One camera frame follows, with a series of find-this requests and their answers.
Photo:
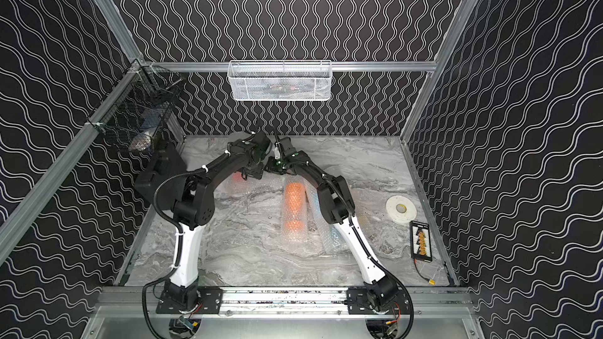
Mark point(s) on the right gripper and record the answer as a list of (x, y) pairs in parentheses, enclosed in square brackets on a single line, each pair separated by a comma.
[(269, 168)]

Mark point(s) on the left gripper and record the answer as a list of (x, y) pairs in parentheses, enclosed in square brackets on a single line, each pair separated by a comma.
[(257, 165)]

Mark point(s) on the red plastic wine glass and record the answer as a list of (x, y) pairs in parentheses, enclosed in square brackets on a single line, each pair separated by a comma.
[(237, 181)]

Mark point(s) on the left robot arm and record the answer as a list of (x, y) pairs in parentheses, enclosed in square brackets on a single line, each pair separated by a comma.
[(186, 199)]

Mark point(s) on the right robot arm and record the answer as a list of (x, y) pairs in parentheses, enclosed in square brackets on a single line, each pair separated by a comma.
[(384, 291)]

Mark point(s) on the bubble wrapped orange glass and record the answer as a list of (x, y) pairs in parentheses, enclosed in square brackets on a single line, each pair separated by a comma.
[(294, 213)]

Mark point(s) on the bubble wrapped blue glass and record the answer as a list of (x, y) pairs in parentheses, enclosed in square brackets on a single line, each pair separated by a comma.
[(331, 240)]

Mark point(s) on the black speaker box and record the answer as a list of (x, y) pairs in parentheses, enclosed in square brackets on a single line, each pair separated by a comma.
[(165, 162)]

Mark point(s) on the white tape roll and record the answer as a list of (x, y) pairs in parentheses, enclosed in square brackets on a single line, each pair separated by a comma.
[(401, 209)]

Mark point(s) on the black battery charger box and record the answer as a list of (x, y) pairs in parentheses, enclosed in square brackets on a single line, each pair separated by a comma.
[(421, 248)]

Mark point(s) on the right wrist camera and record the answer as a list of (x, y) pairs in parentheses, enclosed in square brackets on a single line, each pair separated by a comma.
[(283, 148)]

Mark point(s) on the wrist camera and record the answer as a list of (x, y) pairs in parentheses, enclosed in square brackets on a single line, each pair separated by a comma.
[(283, 148), (260, 143)]

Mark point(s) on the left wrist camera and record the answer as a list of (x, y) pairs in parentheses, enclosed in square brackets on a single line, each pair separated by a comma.
[(260, 143)]

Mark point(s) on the white wire mesh basket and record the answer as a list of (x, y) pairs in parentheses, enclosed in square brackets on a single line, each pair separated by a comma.
[(286, 80)]

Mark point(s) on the black wire mesh basket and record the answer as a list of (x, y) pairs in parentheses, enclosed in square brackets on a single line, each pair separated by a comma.
[(137, 120)]

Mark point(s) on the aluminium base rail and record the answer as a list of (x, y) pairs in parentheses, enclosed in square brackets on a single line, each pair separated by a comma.
[(323, 303)]

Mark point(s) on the aluminium frame corner post left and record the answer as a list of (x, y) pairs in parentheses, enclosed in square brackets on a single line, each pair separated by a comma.
[(118, 27)]

